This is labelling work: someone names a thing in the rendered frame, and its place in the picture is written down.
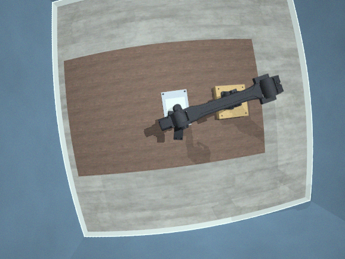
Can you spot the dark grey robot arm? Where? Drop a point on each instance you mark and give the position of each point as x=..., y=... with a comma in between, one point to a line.
x=179, y=120

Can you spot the white rectangular mounting plate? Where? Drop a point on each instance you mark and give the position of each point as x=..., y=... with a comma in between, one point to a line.
x=173, y=94

